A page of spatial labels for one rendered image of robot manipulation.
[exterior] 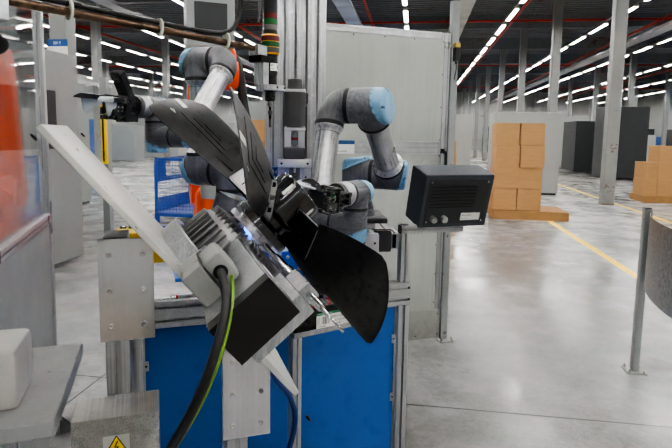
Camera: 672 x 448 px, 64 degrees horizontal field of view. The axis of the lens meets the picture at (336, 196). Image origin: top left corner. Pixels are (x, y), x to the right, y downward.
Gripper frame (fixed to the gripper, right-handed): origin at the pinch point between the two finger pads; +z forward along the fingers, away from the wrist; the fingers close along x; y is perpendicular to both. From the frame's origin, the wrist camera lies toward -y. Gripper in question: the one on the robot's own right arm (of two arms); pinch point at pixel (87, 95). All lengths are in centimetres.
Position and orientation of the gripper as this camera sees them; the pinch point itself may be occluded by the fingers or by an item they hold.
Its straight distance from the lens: 178.4
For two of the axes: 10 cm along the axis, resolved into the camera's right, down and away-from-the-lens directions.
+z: -3.8, 1.0, -9.2
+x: -9.1, -1.9, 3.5
